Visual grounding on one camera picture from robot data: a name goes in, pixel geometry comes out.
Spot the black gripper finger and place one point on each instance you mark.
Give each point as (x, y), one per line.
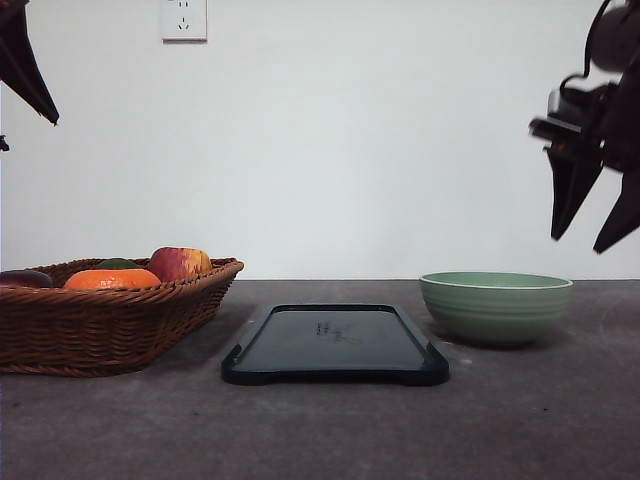
(20, 66)

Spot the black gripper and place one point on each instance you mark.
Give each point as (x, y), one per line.
(584, 115)

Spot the green ceramic bowl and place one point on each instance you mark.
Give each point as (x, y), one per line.
(495, 307)

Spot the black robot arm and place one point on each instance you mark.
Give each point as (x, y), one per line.
(615, 52)

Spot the brown wicker basket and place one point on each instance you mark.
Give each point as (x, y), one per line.
(93, 317)

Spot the dark purple fruit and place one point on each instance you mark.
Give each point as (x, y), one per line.
(26, 278)

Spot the dark green fruit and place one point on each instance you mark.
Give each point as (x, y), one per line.
(116, 263)

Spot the orange tangerine fruit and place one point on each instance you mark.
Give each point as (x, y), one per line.
(113, 278)

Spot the red yellow apple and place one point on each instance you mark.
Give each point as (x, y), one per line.
(179, 263)

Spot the black rectangular tray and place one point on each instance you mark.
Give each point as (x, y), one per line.
(334, 342)

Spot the white wall socket left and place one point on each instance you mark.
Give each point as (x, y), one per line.
(184, 22)

